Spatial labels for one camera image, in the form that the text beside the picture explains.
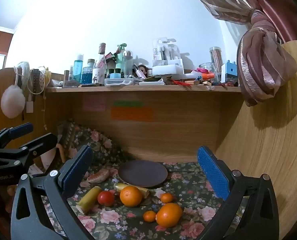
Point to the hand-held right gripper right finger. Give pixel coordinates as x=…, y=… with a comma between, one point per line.
x=213, y=173

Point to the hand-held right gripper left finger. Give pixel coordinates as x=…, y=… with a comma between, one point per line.
x=76, y=168

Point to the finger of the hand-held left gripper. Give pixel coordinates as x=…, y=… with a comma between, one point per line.
x=47, y=142
x=21, y=130

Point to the pinkish sweet potato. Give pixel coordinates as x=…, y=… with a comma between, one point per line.
x=98, y=175

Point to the yellow sugarcane piece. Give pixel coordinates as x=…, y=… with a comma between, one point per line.
x=119, y=187
x=89, y=199

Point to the red tomato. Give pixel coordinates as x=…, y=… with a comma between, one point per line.
x=106, y=198

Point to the small tangerine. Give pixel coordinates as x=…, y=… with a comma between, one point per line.
x=166, y=198
x=149, y=216

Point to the large orange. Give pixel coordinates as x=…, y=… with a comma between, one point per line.
x=131, y=196
x=169, y=215

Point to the brown round plate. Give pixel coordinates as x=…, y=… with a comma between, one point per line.
x=143, y=173

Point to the small white tag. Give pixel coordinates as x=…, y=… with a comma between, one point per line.
x=29, y=107

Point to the white fluffy puff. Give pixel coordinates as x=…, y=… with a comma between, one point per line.
x=12, y=102

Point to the patterned fabric pouch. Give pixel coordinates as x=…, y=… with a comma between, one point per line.
x=39, y=80

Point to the pink sticky note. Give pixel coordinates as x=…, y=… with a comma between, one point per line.
x=94, y=104

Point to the white fluffy headband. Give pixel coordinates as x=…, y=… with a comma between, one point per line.
x=23, y=70

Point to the cardboard tube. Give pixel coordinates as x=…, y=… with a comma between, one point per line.
x=66, y=76

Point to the small white bottle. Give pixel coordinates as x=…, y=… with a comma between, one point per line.
x=71, y=74

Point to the floral cloth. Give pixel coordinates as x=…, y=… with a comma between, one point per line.
x=128, y=225

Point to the blue glass jar bottle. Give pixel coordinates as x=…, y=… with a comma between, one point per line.
x=88, y=76

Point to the orange sticky note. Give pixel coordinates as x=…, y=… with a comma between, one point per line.
x=132, y=114

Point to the tall blue liquid bottle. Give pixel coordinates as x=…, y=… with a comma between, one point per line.
x=78, y=70

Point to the green sticky note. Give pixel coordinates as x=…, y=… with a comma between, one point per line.
x=128, y=104

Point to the clear bottle pink foil top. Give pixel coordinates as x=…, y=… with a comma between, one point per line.
x=99, y=72

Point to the clear plastic flat box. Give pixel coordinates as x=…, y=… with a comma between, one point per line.
x=118, y=81

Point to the blue lidded small jar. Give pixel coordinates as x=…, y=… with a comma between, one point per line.
x=115, y=75

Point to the white tube orange cap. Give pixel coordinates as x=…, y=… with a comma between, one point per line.
x=198, y=75

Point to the blue and white box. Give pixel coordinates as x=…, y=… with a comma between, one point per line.
x=229, y=73

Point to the pink scissors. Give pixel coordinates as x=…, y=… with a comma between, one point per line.
x=201, y=70

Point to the wooden shelf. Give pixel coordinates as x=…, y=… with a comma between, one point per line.
x=143, y=88

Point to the round glass jar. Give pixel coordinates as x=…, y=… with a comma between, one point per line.
x=206, y=67

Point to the green pump bottle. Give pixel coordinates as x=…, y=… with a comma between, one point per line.
x=119, y=60

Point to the clear plastic bottle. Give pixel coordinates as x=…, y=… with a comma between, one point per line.
x=128, y=63

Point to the tall glass pencil jar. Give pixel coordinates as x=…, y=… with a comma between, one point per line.
x=216, y=60

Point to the white brush organiser box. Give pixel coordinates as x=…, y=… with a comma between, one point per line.
x=167, y=65

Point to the brown stuffed monkey toy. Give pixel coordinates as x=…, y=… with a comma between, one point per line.
x=143, y=70

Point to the pink curtain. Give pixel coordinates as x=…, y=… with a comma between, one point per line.
x=258, y=62

